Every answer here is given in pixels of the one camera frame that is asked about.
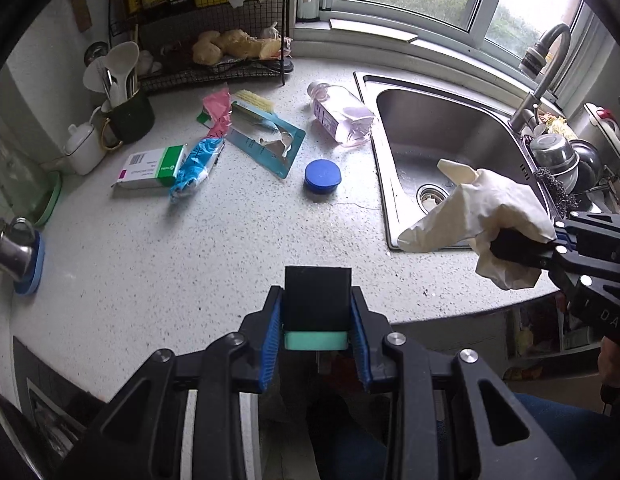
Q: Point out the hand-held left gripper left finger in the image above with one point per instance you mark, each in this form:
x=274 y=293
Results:
x=271 y=340

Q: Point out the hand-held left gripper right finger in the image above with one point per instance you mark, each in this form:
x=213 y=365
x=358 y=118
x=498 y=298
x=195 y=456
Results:
x=362 y=342

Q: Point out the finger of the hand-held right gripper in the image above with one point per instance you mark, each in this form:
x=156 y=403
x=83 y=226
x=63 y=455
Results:
x=525 y=250

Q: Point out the white rubber glove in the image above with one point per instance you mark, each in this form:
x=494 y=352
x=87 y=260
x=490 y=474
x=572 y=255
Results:
x=480 y=210

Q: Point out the black teal relay box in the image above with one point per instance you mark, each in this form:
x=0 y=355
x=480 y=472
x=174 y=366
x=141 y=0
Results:
x=317 y=300

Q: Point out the clear bottle purple label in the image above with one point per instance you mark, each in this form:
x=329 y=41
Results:
x=340 y=115

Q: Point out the pink plastic wrapper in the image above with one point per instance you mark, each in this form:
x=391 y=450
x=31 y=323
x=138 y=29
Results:
x=217 y=110

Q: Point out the steel wool scourer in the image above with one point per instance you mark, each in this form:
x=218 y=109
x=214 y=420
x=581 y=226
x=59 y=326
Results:
x=557 y=186

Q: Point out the dark steel bowl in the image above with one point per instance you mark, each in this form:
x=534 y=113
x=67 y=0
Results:
x=589 y=160

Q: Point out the yellow dish cloth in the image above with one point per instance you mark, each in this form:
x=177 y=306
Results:
x=555 y=125

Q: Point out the white red appliance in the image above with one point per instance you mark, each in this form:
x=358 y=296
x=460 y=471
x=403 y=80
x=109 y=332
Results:
x=604 y=122

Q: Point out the stainless steel sink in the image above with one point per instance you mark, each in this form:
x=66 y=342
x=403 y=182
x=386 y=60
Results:
x=440 y=125

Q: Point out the steel kitchen faucet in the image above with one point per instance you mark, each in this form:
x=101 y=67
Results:
x=540 y=80

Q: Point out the blue round lid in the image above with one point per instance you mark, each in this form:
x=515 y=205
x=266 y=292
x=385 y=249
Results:
x=322 y=175

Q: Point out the blue white plastic wrapper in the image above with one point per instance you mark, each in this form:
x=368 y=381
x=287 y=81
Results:
x=197 y=167

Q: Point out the teal brush packaging card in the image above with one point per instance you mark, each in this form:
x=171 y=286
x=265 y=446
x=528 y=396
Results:
x=260 y=140

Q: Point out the white green medicine box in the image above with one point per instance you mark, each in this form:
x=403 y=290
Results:
x=149 y=167

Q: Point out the yellow bristle brush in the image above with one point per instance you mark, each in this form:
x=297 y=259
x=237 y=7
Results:
x=254 y=100

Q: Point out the blue saucer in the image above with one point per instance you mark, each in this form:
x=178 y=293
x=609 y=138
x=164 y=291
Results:
x=35 y=267

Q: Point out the green dish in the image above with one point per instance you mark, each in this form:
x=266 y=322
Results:
x=50 y=200

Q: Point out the dark green utensil mug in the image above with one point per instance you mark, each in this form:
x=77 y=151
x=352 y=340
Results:
x=133 y=117

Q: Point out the white lidded sugar jar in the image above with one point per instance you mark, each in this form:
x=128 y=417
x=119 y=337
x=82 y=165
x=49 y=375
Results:
x=84 y=149

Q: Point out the steel teapot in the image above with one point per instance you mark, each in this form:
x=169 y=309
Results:
x=12 y=252

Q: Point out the ginger root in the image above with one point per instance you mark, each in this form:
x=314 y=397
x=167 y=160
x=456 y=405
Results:
x=234 y=45

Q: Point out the glass carafe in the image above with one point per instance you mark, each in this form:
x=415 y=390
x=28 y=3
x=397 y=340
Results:
x=14 y=170

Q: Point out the garlic bulb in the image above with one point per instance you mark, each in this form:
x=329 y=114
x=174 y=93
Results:
x=270 y=32

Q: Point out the white rice paddle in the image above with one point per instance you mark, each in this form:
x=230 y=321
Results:
x=122 y=62

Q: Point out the white plastic spatula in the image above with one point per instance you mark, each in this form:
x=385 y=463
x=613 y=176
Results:
x=94 y=79

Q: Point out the steel ladle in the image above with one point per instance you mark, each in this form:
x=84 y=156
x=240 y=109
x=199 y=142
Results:
x=93 y=51

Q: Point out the window frame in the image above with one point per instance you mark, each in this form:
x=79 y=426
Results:
x=405 y=25

